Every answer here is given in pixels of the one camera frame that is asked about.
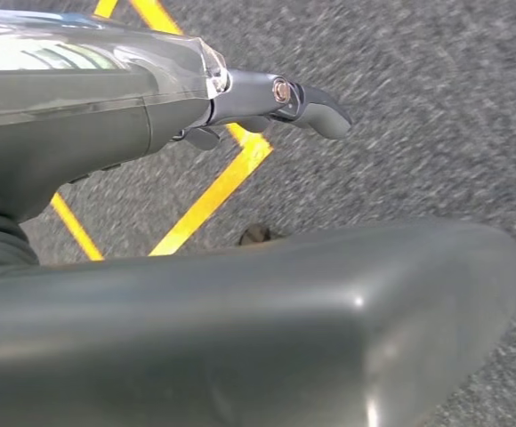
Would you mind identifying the dark round caster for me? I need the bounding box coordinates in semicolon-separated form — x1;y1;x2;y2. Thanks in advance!
239;223;273;247

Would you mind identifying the yellow floor tape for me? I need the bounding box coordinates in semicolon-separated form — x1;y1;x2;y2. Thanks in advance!
49;0;274;262
92;0;119;19

